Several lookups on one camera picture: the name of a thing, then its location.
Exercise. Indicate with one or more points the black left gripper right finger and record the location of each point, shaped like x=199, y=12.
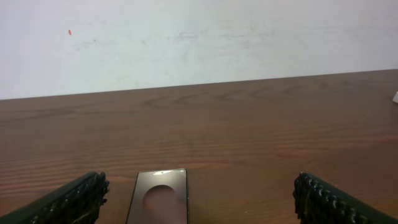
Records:
x=318, y=202

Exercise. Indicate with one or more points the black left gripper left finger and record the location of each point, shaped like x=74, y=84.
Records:
x=78, y=201

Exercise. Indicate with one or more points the white power strip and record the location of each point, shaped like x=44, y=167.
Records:
x=395, y=98

